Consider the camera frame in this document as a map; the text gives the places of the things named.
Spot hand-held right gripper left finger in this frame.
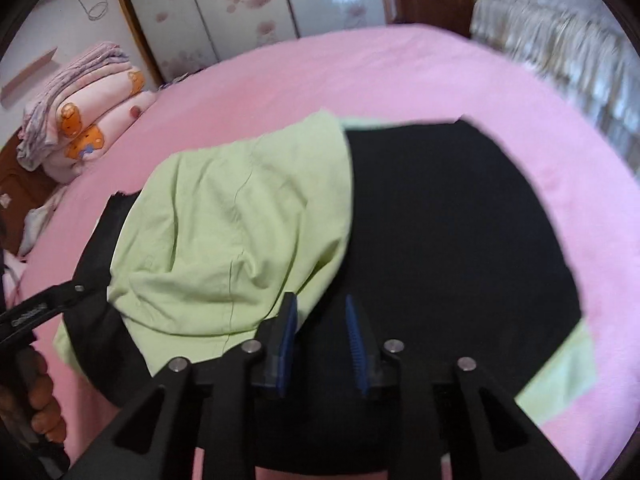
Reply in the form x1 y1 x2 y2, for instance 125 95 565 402
67 291 300 480

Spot light green black hooded jacket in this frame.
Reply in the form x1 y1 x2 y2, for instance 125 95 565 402
52 110 598 476

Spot white crumpled cloth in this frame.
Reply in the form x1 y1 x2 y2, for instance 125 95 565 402
17 187 68 258

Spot brown wooden headboard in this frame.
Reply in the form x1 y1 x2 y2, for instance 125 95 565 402
0 137 56 256

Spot floral sliding wardrobe doors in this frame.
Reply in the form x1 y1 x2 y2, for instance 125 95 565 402
107 0 401 83

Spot folded pink cartoon print quilt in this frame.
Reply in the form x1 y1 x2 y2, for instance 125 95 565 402
47 67 157 182

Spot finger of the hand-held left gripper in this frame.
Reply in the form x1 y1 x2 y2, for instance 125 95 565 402
0 280 111 345

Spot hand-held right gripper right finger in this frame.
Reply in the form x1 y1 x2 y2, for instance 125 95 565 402
345 294 583 480

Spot white ruffled bed cover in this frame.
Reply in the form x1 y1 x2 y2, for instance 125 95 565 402
470 0 640 161

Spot pink bed blanket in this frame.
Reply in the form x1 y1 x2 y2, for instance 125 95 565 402
10 24 640 480

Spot folded purple striped blanket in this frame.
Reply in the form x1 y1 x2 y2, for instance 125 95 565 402
16 42 132 171

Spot person's left hand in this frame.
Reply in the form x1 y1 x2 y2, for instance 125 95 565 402
24 347 68 445

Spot white wall shelf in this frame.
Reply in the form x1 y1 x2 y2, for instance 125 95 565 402
0 47 59 107

